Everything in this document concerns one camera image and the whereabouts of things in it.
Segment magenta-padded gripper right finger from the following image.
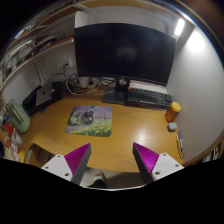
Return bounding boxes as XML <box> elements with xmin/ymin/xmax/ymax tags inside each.
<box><xmin>132</xmin><ymin>142</ymin><xmax>185</xmax><ymax>185</ymax></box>

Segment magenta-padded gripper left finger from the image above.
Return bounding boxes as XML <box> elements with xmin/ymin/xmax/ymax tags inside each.
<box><xmin>40</xmin><ymin>142</ymin><xmax>92</xmax><ymax>185</ymax></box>

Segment floral printed mouse pad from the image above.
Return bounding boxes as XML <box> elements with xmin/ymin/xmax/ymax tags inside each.
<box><xmin>64</xmin><ymin>105</ymin><xmax>114</xmax><ymax>138</ymax></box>

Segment pens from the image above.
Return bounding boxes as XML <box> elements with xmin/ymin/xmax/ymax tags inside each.
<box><xmin>175</xmin><ymin>130</ymin><xmax>185</xmax><ymax>160</ymax></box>

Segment small grey earbuds case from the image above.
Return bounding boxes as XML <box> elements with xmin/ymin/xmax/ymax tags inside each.
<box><xmin>167</xmin><ymin>122</ymin><xmax>178</xmax><ymax>132</ymax></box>

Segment side shelf unit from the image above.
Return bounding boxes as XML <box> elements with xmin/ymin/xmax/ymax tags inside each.
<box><xmin>199</xmin><ymin>139</ymin><xmax>224</xmax><ymax>164</ymax></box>

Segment orange jar with yellow lid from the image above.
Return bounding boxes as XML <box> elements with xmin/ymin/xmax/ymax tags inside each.
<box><xmin>164</xmin><ymin>101</ymin><xmax>182</xmax><ymax>123</ymax></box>

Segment pale green appliance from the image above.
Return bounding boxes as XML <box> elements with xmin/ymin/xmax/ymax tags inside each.
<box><xmin>6</xmin><ymin>98</ymin><xmax>32</xmax><ymax>134</ymax></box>

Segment dark grey keyboard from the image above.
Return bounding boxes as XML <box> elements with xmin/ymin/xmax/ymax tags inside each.
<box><xmin>125</xmin><ymin>87</ymin><xmax>173</xmax><ymax>111</ymax></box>

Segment grey mini computer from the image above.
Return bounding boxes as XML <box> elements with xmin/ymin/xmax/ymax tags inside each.
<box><xmin>22</xmin><ymin>81</ymin><xmax>64</xmax><ymax>117</ymax></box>

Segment black computer monitor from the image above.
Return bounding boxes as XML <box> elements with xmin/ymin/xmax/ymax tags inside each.
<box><xmin>73</xmin><ymin>22</ymin><xmax>177</xmax><ymax>105</ymax></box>

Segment white strip light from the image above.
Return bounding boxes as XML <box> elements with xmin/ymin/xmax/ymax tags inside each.
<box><xmin>173</xmin><ymin>17</ymin><xmax>186</xmax><ymax>38</ymax></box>

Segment white cable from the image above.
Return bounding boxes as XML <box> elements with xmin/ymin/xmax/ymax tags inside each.
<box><xmin>64</xmin><ymin>73</ymin><xmax>101</xmax><ymax>97</ymax></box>

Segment wooden wall shelf unit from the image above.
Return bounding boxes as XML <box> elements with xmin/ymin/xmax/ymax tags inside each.
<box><xmin>0</xmin><ymin>0</ymin><xmax>84</xmax><ymax>92</ymax></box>

